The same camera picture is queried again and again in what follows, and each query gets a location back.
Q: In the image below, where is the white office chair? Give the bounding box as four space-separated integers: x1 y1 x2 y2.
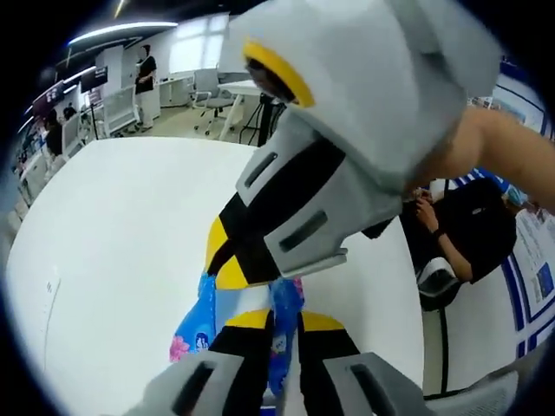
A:
189 68 230 134

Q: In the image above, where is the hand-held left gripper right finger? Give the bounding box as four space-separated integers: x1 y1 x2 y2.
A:
297 311 430 416

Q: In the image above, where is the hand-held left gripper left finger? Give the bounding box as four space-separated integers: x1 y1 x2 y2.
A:
125 308 277 416

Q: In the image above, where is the black tripod stand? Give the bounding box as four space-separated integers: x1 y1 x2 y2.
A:
241 92 288 147

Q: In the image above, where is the blue white wall display board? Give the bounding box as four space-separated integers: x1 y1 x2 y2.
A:
467 58 555 361

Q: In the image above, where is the white folding table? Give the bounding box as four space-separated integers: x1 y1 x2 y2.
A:
215 79 266 144

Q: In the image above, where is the blue floral soft item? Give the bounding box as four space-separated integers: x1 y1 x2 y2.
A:
168 272 307 398

